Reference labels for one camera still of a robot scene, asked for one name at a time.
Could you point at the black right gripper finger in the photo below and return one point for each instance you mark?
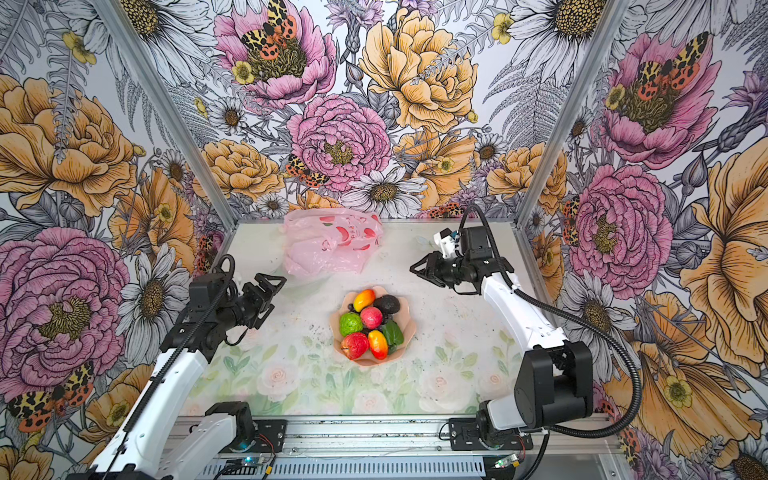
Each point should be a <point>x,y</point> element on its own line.
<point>432,264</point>
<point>437,280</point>

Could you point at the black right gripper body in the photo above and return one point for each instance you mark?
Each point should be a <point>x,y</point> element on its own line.
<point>453,270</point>

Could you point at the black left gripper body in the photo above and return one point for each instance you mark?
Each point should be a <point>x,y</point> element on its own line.
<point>244,310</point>

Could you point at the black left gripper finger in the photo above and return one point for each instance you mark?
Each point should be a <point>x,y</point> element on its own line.
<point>257,310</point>
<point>267,285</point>

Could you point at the pink peach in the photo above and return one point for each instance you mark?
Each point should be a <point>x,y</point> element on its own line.
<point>372,317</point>

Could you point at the pink plastic bag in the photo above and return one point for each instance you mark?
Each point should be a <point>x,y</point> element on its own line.
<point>329,240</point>

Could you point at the red yellow mango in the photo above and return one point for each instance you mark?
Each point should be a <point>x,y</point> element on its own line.
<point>378,344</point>

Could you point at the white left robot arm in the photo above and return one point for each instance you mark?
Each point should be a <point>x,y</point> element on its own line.
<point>136,450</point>

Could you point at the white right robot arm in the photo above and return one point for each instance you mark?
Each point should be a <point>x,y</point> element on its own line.
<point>554,381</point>

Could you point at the dark avocado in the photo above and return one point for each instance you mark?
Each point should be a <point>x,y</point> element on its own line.
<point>387,304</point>

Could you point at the orange yellow mango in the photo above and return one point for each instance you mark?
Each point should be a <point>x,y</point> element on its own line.
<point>363,300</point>

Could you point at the green lime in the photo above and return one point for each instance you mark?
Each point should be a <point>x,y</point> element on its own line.
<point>349,323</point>

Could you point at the red apple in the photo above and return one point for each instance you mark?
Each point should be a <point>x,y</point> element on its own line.
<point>355,345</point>

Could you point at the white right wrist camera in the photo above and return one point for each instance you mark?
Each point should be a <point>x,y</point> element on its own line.
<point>447,242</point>

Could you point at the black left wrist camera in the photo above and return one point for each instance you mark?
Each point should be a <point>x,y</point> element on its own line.
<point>206,292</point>

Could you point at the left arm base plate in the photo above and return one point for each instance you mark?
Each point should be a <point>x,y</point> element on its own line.
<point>258,436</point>

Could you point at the aluminium front rail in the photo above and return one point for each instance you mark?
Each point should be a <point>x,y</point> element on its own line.
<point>405,447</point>

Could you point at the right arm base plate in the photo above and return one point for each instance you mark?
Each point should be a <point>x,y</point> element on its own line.
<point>469,434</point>

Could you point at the right aluminium corner post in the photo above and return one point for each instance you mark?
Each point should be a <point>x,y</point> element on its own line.
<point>600,46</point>

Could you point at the aluminium corner post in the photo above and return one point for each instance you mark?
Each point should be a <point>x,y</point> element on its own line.
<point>143,68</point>
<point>600,46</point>

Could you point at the left aluminium corner post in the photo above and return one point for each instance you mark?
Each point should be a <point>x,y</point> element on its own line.
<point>143,68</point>

